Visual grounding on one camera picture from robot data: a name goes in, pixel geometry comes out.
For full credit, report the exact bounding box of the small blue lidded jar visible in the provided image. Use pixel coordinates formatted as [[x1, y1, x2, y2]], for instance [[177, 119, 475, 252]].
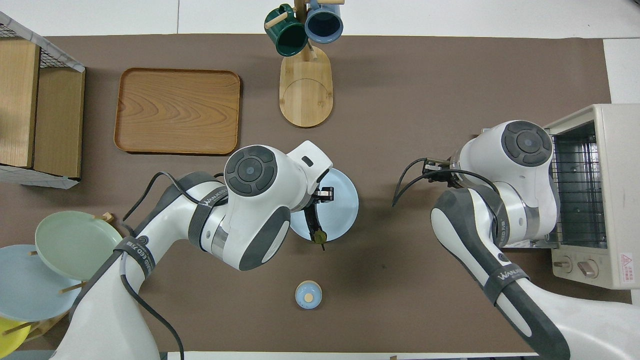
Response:
[[294, 280, 323, 310]]

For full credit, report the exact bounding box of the beige toaster oven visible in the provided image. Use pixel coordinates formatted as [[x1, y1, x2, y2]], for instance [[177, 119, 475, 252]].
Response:
[[545, 104, 640, 290]]

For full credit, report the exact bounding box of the wooden serving tray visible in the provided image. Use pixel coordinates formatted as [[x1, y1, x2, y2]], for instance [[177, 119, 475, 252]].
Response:
[[114, 67, 242, 156]]

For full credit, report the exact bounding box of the blue mug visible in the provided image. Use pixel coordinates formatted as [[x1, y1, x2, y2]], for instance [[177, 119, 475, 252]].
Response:
[[304, 0, 345, 44]]

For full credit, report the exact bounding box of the brown table mat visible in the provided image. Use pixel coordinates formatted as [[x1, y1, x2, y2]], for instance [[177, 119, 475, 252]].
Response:
[[0, 34, 637, 353]]

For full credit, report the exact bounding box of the pale green plate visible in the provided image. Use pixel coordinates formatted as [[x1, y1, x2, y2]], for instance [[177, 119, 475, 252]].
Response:
[[34, 210, 125, 282]]

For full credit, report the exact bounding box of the light blue racked plate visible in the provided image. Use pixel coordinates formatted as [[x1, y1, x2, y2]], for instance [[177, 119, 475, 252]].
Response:
[[0, 244, 83, 322]]

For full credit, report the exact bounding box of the dark green mug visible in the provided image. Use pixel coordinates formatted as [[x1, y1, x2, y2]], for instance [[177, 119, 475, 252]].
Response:
[[264, 4, 309, 57]]

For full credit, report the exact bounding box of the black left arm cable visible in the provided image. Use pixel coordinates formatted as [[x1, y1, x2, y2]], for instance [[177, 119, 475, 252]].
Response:
[[120, 171, 226, 360]]

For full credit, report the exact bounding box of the wooden plate rack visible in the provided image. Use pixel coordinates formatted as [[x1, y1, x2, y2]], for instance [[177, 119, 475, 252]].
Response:
[[25, 212, 126, 343]]

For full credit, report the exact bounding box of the wooden mug tree stand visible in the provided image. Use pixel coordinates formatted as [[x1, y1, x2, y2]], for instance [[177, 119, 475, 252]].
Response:
[[265, 0, 346, 129]]

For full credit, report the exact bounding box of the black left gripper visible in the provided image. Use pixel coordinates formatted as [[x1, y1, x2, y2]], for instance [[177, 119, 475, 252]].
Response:
[[300, 186, 335, 224]]

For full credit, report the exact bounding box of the dark purple eggplant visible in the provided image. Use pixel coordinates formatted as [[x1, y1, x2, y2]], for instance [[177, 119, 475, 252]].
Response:
[[306, 202, 329, 252]]

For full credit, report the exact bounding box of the wood and wire shelf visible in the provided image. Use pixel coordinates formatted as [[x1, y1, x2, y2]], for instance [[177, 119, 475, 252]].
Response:
[[0, 11, 87, 190]]

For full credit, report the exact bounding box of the yellow plate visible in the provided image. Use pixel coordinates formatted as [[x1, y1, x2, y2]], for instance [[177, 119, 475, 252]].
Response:
[[0, 316, 31, 360]]

